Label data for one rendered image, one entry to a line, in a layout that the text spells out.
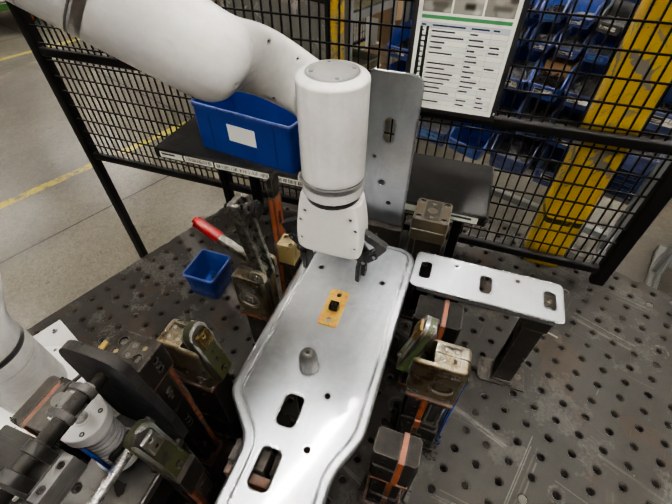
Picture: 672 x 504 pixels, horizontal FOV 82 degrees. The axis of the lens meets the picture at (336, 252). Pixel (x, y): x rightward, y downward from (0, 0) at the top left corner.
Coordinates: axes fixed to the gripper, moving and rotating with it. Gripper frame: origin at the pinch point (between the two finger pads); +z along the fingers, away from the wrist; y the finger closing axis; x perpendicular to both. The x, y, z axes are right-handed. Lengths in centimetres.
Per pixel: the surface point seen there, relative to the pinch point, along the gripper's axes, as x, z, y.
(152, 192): 117, 113, -172
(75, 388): -32.5, -6.6, -18.8
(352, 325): -2.7, 11.9, 4.6
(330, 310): -1.1, 11.6, -0.3
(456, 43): 54, -19, 9
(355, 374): -11.6, 11.9, 7.9
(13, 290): 22, 112, -186
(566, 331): 34, 42, 54
